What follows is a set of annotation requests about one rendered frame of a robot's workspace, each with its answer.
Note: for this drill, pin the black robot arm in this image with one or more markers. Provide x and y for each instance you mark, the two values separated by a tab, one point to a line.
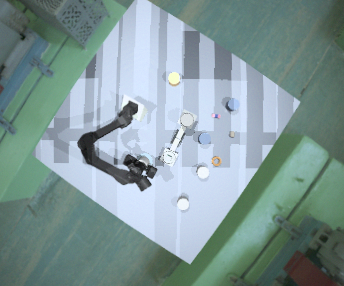
87	146

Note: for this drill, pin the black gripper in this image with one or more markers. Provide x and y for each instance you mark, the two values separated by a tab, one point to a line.
150	171

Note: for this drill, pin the white balance beam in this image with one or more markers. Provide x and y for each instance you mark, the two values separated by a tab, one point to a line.
176	141

